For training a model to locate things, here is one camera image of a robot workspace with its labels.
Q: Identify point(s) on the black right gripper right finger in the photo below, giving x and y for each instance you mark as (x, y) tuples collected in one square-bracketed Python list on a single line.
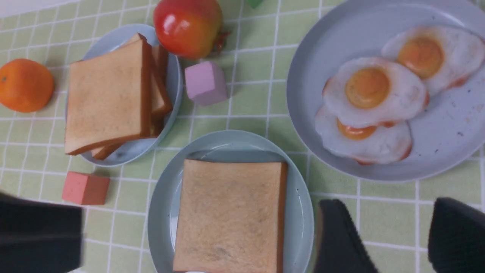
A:
[(457, 237)]

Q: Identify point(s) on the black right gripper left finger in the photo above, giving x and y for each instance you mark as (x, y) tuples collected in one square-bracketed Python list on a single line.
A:
[(339, 248)]

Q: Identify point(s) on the fried egg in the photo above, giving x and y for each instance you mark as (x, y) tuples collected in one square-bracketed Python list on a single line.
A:
[(372, 91), (443, 57), (367, 146)]

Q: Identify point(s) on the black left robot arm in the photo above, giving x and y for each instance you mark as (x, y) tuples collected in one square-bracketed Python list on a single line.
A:
[(47, 237)]

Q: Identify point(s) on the grey-blue egg plate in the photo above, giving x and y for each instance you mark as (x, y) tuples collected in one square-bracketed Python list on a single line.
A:
[(446, 134)]

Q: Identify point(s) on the teal empty plate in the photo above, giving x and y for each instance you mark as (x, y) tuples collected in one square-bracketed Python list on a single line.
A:
[(230, 146)]

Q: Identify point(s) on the green checkered tablecloth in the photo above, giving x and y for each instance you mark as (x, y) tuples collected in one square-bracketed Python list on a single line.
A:
[(393, 220)]

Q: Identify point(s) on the pink cube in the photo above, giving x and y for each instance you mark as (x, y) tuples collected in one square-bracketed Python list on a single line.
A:
[(205, 83)]

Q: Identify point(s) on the blue bread plate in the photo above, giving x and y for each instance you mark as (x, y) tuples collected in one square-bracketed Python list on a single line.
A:
[(113, 40)]

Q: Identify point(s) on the green cube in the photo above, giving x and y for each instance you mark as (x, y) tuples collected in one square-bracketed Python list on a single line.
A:
[(253, 3)]

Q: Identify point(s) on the red-orange cube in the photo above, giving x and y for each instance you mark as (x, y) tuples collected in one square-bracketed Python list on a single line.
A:
[(85, 189)]

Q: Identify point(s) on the red pomegranate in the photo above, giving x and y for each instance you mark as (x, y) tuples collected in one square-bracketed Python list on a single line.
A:
[(191, 29)]

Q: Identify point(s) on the orange mandarin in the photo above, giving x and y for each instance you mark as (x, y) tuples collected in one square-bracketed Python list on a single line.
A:
[(25, 85)]

